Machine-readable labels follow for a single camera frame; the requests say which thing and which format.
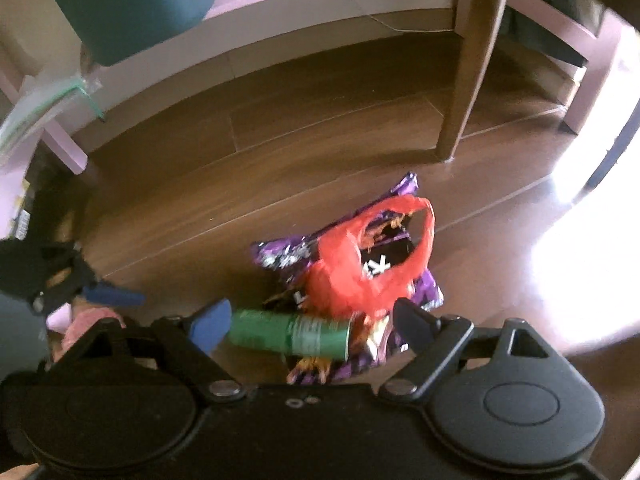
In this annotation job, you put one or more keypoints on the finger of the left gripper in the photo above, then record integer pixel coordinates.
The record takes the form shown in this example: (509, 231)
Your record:
(112, 296)

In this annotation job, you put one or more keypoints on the green can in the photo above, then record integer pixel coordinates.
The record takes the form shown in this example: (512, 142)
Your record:
(291, 334)

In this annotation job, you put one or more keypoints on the purple snack bag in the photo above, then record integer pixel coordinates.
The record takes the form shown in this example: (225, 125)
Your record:
(389, 237)

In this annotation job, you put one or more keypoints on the pink white desk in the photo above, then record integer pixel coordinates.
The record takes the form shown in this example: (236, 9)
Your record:
(236, 38)

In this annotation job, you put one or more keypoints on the red plastic bag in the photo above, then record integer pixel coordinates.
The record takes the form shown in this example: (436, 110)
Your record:
(340, 284)

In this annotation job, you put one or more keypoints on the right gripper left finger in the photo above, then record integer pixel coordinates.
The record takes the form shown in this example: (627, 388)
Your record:
(184, 351)

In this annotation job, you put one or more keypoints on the red knitted slipper left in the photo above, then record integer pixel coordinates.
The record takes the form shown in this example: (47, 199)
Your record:
(65, 332)

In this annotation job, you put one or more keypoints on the wooden chair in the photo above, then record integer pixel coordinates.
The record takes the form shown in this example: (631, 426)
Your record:
(480, 35)

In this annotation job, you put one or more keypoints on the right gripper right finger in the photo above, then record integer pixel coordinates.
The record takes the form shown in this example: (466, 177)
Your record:
(438, 344)

